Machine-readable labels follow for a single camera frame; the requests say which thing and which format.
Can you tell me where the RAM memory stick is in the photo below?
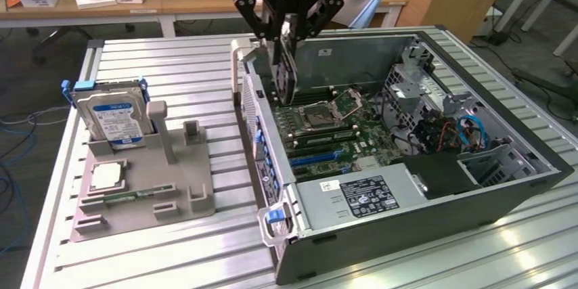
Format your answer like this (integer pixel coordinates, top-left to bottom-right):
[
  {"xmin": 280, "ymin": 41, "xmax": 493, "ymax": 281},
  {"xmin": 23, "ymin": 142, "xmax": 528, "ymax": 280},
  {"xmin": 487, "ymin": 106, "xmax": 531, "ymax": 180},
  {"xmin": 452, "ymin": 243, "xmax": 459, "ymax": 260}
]
[{"xmin": 269, "ymin": 13, "xmax": 301, "ymax": 106}]

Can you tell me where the metal socket cover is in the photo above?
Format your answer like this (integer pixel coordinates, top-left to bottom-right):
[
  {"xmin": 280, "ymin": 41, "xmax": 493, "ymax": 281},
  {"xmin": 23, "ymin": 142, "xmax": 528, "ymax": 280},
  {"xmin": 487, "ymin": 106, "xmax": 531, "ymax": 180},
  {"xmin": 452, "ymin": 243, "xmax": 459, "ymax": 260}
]
[{"xmin": 331, "ymin": 87, "xmax": 367, "ymax": 117}]

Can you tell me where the CPU socket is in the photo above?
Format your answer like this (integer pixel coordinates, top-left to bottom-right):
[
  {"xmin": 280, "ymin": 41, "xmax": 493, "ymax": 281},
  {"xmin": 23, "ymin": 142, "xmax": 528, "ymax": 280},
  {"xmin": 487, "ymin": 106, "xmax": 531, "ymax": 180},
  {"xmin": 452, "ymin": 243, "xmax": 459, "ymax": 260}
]
[{"xmin": 300, "ymin": 101, "xmax": 347, "ymax": 133}]

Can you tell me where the perforated metal drive cage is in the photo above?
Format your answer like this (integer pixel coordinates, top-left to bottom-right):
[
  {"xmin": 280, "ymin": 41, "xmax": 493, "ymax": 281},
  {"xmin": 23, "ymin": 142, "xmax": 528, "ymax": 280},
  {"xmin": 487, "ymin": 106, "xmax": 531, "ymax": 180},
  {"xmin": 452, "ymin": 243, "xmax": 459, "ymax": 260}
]
[{"xmin": 381, "ymin": 62, "xmax": 452, "ymax": 127}]

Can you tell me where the black power brick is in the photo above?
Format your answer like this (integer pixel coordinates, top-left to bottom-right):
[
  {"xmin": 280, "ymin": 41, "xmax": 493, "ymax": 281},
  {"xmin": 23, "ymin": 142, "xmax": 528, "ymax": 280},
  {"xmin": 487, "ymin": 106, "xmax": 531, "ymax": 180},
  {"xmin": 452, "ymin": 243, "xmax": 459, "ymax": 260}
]
[{"xmin": 489, "ymin": 30, "xmax": 511, "ymax": 46}]

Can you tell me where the green motherboard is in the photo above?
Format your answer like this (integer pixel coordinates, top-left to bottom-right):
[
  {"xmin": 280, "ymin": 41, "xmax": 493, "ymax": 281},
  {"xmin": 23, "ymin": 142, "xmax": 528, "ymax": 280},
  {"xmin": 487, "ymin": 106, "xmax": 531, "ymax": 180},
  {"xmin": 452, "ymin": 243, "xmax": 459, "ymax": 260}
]
[{"xmin": 258, "ymin": 75, "xmax": 407, "ymax": 183}]

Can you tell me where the wooden desk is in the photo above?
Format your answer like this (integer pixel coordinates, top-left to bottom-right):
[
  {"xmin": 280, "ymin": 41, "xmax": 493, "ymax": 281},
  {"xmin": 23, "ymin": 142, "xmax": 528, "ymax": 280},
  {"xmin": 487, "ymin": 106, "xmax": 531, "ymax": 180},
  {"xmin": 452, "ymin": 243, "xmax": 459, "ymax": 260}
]
[{"xmin": 0, "ymin": 0, "xmax": 407, "ymax": 38}]

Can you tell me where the long blue expansion slot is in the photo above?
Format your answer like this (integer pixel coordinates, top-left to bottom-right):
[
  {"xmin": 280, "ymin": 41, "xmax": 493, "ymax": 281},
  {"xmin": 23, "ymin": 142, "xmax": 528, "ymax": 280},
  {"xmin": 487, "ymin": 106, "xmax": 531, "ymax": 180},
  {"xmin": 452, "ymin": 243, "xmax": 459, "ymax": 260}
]
[{"xmin": 288, "ymin": 150, "xmax": 344, "ymax": 167}]

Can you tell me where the hard disk blue caddy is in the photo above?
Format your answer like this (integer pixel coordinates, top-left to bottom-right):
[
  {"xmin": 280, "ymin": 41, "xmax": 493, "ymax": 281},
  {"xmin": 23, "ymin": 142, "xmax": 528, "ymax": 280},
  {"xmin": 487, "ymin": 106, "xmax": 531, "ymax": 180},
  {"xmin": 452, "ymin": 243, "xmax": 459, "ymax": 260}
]
[{"xmin": 60, "ymin": 77, "xmax": 152, "ymax": 150}]

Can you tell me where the black office chair base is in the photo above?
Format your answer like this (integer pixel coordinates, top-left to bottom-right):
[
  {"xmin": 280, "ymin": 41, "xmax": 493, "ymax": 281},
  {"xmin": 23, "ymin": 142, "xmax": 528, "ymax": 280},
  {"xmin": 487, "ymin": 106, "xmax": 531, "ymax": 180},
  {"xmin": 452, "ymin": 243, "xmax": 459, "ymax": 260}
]
[{"xmin": 23, "ymin": 24, "xmax": 136, "ymax": 65}]

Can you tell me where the silver chipset heatsink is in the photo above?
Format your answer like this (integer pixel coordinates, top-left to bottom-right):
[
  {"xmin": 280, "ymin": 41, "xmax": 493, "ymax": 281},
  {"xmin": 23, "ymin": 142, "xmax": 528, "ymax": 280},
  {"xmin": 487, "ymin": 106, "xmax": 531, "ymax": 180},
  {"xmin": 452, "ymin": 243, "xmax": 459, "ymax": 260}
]
[{"xmin": 356, "ymin": 156, "xmax": 385, "ymax": 172}]

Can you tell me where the black plastic shroud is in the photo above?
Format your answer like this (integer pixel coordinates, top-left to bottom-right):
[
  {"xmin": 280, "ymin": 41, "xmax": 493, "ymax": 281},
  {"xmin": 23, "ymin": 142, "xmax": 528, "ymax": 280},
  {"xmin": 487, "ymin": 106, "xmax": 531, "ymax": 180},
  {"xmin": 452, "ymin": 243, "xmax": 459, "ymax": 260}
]
[{"xmin": 403, "ymin": 152, "xmax": 483, "ymax": 200}]

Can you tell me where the grey parts rack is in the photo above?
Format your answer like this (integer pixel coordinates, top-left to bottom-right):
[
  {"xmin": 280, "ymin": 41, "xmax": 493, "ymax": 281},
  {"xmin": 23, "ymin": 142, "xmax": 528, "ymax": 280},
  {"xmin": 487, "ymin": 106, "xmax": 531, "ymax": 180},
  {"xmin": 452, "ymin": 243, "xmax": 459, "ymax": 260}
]
[{"xmin": 70, "ymin": 100, "xmax": 216, "ymax": 243}]

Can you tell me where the black floor stand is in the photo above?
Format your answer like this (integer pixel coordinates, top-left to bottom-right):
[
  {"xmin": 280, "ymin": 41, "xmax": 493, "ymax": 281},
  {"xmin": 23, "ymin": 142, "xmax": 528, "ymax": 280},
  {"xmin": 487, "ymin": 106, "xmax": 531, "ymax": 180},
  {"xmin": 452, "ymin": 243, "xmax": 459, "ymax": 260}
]
[{"xmin": 509, "ymin": 65, "xmax": 578, "ymax": 100}]

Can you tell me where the grey power supply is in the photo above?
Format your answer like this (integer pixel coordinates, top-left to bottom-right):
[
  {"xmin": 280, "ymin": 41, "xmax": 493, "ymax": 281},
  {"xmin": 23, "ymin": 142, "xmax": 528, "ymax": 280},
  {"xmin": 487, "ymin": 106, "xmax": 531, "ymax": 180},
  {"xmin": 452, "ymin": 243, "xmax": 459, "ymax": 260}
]
[{"xmin": 282, "ymin": 163, "xmax": 428, "ymax": 234}]

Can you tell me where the silver CPU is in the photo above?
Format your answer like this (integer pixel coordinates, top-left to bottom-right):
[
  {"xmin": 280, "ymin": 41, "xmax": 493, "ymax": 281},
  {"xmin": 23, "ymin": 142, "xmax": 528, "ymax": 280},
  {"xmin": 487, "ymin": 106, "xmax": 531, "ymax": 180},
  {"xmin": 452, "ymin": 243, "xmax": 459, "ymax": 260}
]
[{"xmin": 88, "ymin": 163, "xmax": 128, "ymax": 191}]

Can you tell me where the metal disk bay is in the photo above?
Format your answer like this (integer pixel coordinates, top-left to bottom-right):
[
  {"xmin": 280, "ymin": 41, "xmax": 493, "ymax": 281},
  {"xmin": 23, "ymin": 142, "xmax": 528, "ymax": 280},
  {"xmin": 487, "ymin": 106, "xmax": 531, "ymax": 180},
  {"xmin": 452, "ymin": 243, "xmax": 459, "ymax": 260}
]
[{"xmin": 455, "ymin": 142, "xmax": 540, "ymax": 189}]

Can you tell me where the green RAM stick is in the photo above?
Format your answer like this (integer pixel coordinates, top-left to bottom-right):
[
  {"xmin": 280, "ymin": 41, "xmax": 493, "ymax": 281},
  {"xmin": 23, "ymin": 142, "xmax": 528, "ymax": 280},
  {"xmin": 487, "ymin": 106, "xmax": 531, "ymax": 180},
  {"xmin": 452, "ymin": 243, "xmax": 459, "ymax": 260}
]
[{"xmin": 101, "ymin": 189, "xmax": 162, "ymax": 204}]

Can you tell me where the black open PC case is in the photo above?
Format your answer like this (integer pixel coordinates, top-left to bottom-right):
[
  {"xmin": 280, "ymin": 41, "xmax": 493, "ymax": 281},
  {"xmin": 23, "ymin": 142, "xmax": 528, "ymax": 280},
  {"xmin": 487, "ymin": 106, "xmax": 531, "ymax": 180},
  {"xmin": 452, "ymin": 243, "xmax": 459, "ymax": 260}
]
[{"xmin": 229, "ymin": 30, "xmax": 575, "ymax": 286}]

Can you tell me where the red black wire bundle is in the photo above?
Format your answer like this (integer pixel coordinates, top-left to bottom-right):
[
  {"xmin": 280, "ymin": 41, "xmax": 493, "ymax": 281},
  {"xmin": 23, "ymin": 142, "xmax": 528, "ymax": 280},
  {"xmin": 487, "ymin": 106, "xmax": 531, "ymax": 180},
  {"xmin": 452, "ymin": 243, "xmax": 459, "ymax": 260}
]
[{"xmin": 432, "ymin": 118, "xmax": 457, "ymax": 153}]

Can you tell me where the blue data wire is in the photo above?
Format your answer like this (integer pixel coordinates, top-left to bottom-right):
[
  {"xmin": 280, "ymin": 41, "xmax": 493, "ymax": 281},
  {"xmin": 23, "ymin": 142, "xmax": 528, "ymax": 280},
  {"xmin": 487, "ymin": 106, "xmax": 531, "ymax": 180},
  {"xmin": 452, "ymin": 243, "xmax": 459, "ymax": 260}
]
[{"xmin": 453, "ymin": 115, "xmax": 491, "ymax": 150}]

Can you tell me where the blue floor cable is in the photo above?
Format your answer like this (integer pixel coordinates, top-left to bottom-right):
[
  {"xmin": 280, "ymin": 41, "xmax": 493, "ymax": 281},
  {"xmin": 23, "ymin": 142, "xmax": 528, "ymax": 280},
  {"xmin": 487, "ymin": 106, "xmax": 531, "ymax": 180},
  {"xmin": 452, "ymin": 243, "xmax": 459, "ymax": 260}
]
[{"xmin": 0, "ymin": 123, "xmax": 34, "ymax": 256}]

